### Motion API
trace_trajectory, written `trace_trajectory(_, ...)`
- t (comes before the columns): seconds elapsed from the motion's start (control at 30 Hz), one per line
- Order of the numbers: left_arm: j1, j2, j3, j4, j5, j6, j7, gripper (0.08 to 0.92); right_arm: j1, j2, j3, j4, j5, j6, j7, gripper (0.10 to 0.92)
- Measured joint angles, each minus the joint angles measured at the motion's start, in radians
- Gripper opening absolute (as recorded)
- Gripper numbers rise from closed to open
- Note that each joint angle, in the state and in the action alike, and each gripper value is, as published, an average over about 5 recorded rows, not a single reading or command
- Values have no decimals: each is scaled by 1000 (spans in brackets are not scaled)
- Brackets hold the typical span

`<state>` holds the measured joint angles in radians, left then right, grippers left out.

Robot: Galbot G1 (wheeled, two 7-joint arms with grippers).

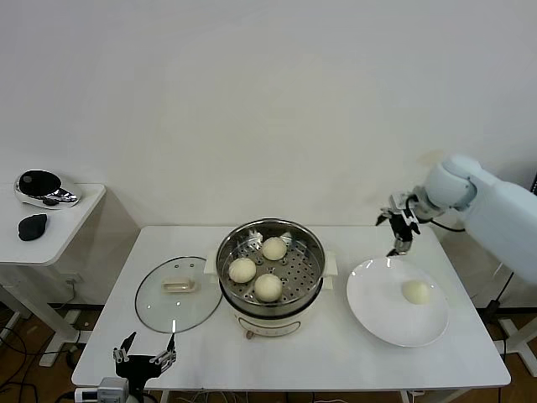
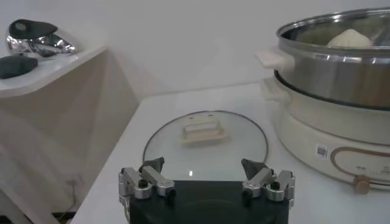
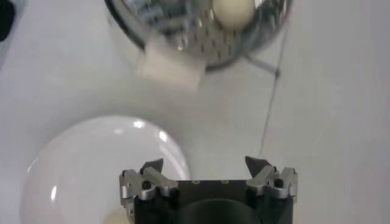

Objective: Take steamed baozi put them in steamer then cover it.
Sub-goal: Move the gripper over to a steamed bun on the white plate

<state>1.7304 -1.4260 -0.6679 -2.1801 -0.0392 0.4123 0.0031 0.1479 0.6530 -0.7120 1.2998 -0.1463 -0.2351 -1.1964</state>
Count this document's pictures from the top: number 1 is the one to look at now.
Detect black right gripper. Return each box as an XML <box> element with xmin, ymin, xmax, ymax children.
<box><xmin>375</xmin><ymin>208</ymin><xmax>420</xmax><ymax>258</ymax></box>

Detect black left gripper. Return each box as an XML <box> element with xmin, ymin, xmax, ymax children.
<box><xmin>112</xmin><ymin>332</ymin><xmax>177</xmax><ymax>387</ymax></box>

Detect round glass pot lid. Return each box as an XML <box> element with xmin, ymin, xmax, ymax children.
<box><xmin>134</xmin><ymin>256</ymin><xmax>225</xmax><ymax>335</ymax></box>

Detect white steamed baozi bun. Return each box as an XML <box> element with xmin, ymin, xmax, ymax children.
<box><xmin>228</xmin><ymin>257</ymin><xmax>258</xmax><ymax>284</ymax></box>
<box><xmin>401</xmin><ymin>280</ymin><xmax>431</xmax><ymax>306</ymax></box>
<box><xmin>262</xmin><ymin>236</ymin><xmax>289</xmax><ymax>262</ymax></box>
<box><xmin>254</xmin><ymin>273</ymin><xmax>284</xmax><ymax>303</ymax></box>

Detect perforated steel steamer basket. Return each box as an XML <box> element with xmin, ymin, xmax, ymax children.
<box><xmin>216</xmin><ymin>217</ymin><xmax>327</xmax><ymax>318</ymax></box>

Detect white round plate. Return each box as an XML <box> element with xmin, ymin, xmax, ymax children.
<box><xmin>346</xmin><ymin>257</ymin><xmax>450</xmax><ymax>348</ymax></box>

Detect cream electric cooking pot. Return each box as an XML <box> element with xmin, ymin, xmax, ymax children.
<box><xmin>204</xmin><ymin>247</ymin><xmax>340</xmax><ymax>340</ymax></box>

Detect white side table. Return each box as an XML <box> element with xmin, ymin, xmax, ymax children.
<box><xmin>0</xmin><ymin>182</ymin><xmax>108</xmax><ymax>369</ymax></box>

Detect white desk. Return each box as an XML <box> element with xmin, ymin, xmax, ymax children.
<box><xmin>497</xmin><ymin>268</ymin><xmax>537</xmax><ymax>358</ymax></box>

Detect black lumpy object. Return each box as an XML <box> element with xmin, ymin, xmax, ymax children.
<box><xmin>17</xmin><ymin>212</ymin><xmax>50</xmax><ymax>243</ymax></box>

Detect chrome and black kitchen scale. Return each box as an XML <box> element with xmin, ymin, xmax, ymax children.
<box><xmin>14</xmin><ymin>169</ymin><xmax>81</xmax><ymax>209</ymax></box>

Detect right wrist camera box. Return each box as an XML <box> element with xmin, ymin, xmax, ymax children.
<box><xmin>388</xmin><ymin>191</ymin><xmax>410</xmax><ymax>211</ymax></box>

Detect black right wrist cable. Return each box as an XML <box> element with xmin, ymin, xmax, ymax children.
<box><xmin>427</xmin><ymin>216</ymin><xmax>467</xmax><ymax>233</ymax></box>

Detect white wire bundle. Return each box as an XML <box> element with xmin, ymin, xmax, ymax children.
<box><xmin>174</xmin><ymin>390</ymin><xmax>253</xmax><ymax>403</ymax></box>

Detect black cable with adapter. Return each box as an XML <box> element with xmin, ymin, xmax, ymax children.
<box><xmin>485</xmin><ymin>271</ymin><xmax>515</xmax><ymax>324</ymax></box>

